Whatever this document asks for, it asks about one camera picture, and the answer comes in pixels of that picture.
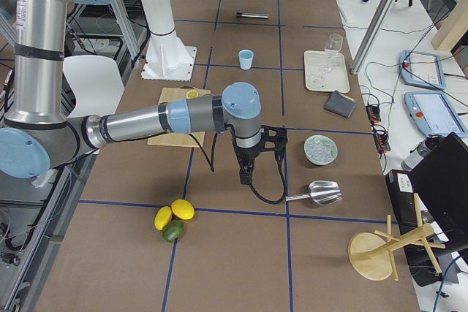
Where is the steel muddler black tip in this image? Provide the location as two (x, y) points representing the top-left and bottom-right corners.
(235, 12), (269, 20)

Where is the whole yellow lemon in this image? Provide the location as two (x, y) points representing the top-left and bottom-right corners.
(171, 199), (195, 220)

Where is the black monitor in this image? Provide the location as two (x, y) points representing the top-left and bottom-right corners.
(384, 132), (468, 284)

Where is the far teach pendant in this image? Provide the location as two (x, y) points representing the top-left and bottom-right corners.
(399, 50), (446, 90)

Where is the steel ice scoop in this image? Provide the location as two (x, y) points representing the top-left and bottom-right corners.
(285, 180), (343, 206)

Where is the green lime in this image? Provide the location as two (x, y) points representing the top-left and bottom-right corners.
(162, 219), (185, 242)

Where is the grey folded cloth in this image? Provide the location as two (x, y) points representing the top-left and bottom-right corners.
(324, 91), (356, 118)

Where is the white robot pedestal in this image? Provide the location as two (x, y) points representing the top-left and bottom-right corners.
(141, 0), (197, 82)

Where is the near teach pendant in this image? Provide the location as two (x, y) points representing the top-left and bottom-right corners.
(404, 91), (467, 138)

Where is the light blue cup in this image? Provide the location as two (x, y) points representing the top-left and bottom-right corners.
(238, 49), (254, 70)

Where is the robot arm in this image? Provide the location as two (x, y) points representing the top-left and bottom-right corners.
(1, 0), (287, 185)

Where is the wooden cutting board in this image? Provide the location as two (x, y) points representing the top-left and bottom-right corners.
(147, 86), (211, 148)

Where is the aluminium frame post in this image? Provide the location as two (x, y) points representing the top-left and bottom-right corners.
(350, 0), (395, 75)

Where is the green bowl of ice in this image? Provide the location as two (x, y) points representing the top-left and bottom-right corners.
(303, 135), (338, 166)

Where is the cream bear tray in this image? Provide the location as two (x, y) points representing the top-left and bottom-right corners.
(303, 50), (350, 94)

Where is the white chair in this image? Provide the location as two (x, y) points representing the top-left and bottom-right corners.
(63, 55), (124, 118)

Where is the wooden cup tree stand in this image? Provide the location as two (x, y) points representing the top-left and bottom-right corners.
(347, 193), (445, 281)

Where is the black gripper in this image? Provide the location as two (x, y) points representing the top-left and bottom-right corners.
(232, 125), (287, 185)

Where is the clear wine glass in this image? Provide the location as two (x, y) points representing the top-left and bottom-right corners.
(322, 33), (343, 73)

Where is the teach pendant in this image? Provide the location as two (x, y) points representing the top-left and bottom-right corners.
(404, 91), (467, 138)
(399, 50), (446, 90)

